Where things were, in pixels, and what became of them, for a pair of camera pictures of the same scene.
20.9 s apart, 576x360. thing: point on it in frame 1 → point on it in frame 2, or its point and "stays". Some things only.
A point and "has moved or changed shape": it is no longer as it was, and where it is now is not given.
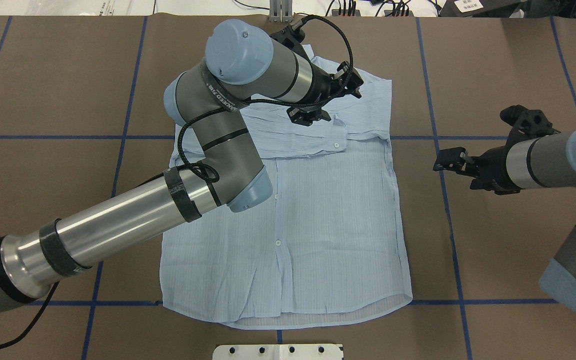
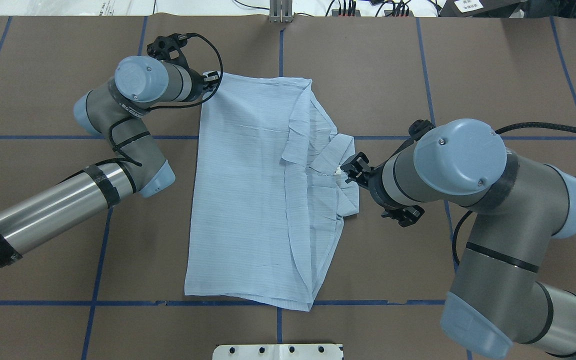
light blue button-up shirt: (326, 247) has moved or changed shape
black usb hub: (335, 12) stays
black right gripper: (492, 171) → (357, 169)
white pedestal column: (278, 352) stays
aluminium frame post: (281, 11) stays
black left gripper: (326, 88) → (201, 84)
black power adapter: (478, 8) stays
